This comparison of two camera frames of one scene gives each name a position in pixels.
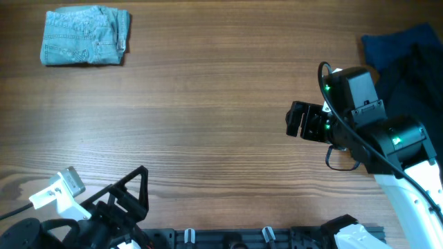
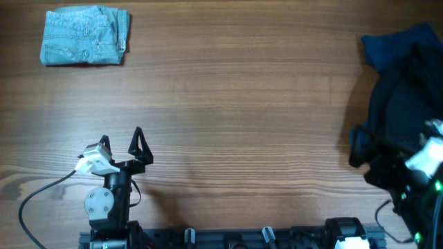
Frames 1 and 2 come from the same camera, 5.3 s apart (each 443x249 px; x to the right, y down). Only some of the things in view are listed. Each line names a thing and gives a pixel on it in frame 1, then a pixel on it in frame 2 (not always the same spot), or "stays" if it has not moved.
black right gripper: [309, 128] -> [390, 158]
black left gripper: [125, 220] -> [143, 155]
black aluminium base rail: [238, 238] stays
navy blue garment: [383, 51] stays
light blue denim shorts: [90, 34] stays
